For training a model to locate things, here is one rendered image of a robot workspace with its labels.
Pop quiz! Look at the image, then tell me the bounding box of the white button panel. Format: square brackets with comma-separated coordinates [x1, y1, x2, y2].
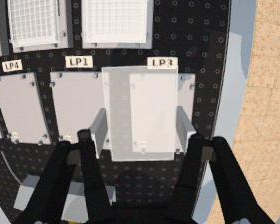
[1, 150, 116, 224]

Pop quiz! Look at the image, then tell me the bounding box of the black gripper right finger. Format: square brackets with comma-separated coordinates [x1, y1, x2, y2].
[161, 106, 275, 224]

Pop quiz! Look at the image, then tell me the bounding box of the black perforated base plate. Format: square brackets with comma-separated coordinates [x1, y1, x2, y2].
[0, 0, 232, 224]

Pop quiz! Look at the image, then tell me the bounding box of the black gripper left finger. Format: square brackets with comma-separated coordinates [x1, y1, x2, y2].
[12, 108, 117, 224]

